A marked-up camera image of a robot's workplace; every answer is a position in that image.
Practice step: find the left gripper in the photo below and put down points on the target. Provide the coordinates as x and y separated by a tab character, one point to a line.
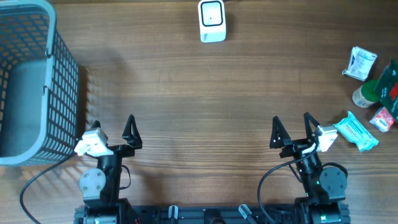
134	140

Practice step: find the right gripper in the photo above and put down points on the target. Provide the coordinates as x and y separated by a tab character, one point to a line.
295	145

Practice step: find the teal tissue pack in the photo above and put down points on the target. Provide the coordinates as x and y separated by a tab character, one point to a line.
356	133

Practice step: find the green lid jar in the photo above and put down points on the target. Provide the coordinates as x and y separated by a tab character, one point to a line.
365	96

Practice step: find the small red white box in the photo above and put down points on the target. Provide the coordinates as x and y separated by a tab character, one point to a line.
382	120

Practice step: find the white blue plaster pack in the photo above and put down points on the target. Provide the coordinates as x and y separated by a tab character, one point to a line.
360	64

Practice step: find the green 3M glove package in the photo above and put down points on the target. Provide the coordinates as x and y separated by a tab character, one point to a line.
386	88

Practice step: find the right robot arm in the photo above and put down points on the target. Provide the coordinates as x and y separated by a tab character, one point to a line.
323	183

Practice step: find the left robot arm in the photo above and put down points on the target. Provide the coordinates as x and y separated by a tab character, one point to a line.
100	186

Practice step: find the white barcode scanner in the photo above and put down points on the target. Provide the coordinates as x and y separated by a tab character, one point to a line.
212	21

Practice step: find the grey plastic mesh basket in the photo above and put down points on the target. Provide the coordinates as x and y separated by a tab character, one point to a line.
39	86

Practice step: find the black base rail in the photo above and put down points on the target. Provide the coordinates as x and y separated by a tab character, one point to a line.
211	214

